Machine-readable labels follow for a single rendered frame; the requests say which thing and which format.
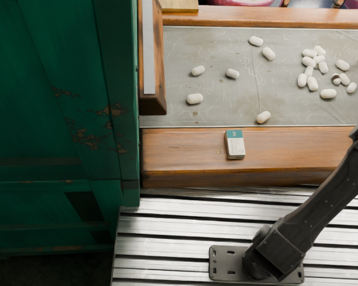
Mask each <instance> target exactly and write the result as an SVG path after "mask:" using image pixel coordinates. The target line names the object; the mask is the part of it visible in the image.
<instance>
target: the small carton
mask: <svg viewBox="0 0 358 286"><path fill-rule="evenodd" d="M224 137H225V142H226V151H227V159H243V158H244V157H245V147H244V140H243V133H242V130H226V131H225V134H224Z"/></svg>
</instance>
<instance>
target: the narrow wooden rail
mask: <svg viewBox="0 0 358 286"><path fill-rule="evenodd" d="M198 7H199V11H198V12H169V11H162V17H163V26H187V27H247V28H306V29H336V30H358V9H321V8H298V7H253V6H209V5H198Z"/></svg>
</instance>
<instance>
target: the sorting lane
mask: <svg viewBox="0 0 358 286"><path fill-rule="evenodd" d="M252 36H255V37H258V38H261V39H262V40H263V44H262V45H261V46H257V45H254V44H251V43H250V42H249V39H250V37H252ZM163 41H164V73H165V91H166V107H167V114H166V115H155V116H141V115H139V131H140V130H141V129H147V128H252V127H355V126H356V125H357V123H358V30H336V29H306V28H247V27H187V26H163ZM316 46H320V47H321V48H322V49H324V50H325V51H326V54H325V56H324V57H325V60H324V62H325V63H326V65H327V67H328V72H326V73H322V72H321V70H320V68H319V63H318V64H316V66H315V67H314V68H313V74H312V77H314V78H315V79H316V82H317V84H318V88H317V90H315V91H311V90H310V89H309V86H308V84H307V80H306V85H305V86H304V87H299V86H298V83H297V82H298V76H299V75H300V74H304V73H305V70H306V68H307V66H306V65H304V64H303V63H302V59H303V58H304V55H303V51H304V50H305V49H311V50H314V48H315V47H316ZM266 47H268V48H270V49H271V50H272V51H273V52H274V53H275V58H274V59H273V60H269V59H267V58H266V57H265V56H264V55H263V49H264V48H266ZM338 60H343V61H344V62H346V63H348V64H349V69H348V70H347V71H344V70H341V69H340V68H338V67H337V66H336V62H337V61H338ZM197 66H203V67H204V68H205V71H204V73H202V74H199V75H193V74H192V69H193V68H196V67H197ZM228 69H232V70H236V71H237V72H239V77H238V78H232V77H229V76H228V75H227V74H226V71H227V70H228ZM334 73H338V74H339V75H340V74H345V75H346V76H347V77H348V78H349V80H350V83H352V82H354V83H356V84H357V88H356V89H355V91H354V92H353V93H348V92H347V88H348V86H349V84H350V83H349V84H348V85H344V84H342V82H340V83H339V84H338V85H335V84H334V83H333V81H332V75H333V74H334ZM307 79H308V78H307ZM325 89H334V90H335V91H336V96H335V97H333V98H323V97H321V95H320V94H321V91H322V90H325ZM191 94H201V95H202V96H203V100H202V101H201V102H200V103H194V104H190V103H188V102H187V97H188V95H191ZM264 111H268V112H270V118H269V119H268V120H266V121H265V122H263V123H258V122H257V120H256V118H257V116H258V115H259V114H261V113H263V112H264Z"/></svg>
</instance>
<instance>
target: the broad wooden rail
mask: <svg viewBox="0 0 358 286"><path fill-rule="evenodd" d="M353 129H354V127H252V128H147V129H141V130H140V132H139V142H140V146H139V158H140V187H141V188H142V189H144V188H185V187H225V186H276V187H298V186H305V185H299V184H322V183H323V182H324V181H325V180H326V179H327V178H328V177H329V176H330V175H331V174H332V173H333V172H334V170H335V169H336V168H337V167H338V166H339V164H340V162H341V161H342V159H343V158H344V156H345V154H346V152H347V150H348V148H349V147H350V146H351V145H352V144H353V140H352V139H351V138H349V137H348V135H349V134H350V132H351V131H352V130H353ZM226 130H242V133H243V140H244V147H245V157H244V158H243V159H227V151H226V142H225V137H224V134H225V131H226Z"/></svg>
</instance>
